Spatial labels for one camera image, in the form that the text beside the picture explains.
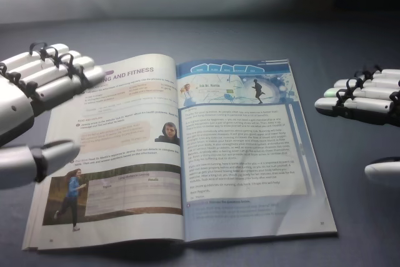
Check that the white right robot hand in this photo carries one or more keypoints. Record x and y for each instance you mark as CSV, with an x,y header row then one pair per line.
x,y
368,93

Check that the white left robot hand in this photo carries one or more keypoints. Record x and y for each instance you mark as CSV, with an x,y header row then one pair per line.
x,y
18,98

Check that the illustrated textbook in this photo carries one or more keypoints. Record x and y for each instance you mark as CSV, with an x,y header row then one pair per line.
x,y
237,154

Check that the grey table cloth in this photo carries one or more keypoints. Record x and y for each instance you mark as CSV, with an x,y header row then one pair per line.
x,y
218,38

